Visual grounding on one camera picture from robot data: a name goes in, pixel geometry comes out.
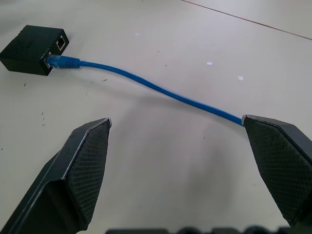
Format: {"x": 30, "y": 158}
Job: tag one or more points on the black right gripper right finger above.
{"x": 280, "y": 165}

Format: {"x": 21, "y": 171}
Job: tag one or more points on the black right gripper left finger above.
{"x": 73, "y": 175}

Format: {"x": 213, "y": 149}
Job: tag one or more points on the black network adapter box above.
{"x": 29, "y": 50}

